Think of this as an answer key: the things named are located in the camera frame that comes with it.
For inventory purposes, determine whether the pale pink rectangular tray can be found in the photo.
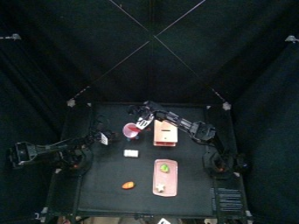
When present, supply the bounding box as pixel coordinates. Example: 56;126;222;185
152;158;180;198

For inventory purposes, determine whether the pink wooden toy box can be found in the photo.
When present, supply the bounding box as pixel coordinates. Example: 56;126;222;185
152;119;180;148

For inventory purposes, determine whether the small white block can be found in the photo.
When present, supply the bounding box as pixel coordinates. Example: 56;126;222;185
122;149;140;158

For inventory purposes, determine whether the red plastic cup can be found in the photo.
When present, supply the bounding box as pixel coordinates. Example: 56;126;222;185
121;122;142;140

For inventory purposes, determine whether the orange toy food piece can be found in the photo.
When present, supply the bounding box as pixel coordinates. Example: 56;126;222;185
120;180;136;191

